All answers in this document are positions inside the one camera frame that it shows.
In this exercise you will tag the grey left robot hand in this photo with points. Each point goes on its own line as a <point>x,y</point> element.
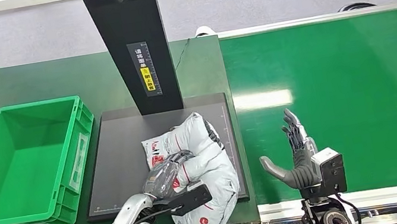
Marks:
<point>163,178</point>

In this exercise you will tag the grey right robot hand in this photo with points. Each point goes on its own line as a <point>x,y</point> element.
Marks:
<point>302,174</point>

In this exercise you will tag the white red-printed mailer package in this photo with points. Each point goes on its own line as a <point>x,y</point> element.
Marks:
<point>212,172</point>

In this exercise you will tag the green conveyor belt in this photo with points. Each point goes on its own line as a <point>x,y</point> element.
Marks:
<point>334,65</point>

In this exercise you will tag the black inbound scanner machine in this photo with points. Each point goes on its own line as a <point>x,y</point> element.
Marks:
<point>126,23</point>

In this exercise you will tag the clear crate label pocket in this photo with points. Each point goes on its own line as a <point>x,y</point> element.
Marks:
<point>79,161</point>

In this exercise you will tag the black yellow instruction label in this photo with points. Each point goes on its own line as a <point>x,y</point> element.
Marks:
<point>145,69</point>

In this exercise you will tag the green plastic crate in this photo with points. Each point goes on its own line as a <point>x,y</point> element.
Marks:
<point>25,174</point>

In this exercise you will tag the white round object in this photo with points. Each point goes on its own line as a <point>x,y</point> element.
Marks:
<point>204,30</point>

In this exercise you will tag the dark green table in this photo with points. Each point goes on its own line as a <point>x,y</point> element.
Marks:
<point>27,86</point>

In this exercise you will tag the black round object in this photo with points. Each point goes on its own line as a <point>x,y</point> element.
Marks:
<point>356,5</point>

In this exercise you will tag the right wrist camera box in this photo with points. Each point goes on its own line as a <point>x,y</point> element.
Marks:
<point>329,170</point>

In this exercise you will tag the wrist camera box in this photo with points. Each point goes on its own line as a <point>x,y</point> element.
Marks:
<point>329,170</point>
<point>190,200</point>

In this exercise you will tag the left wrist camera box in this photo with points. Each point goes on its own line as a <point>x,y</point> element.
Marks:
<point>190,200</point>

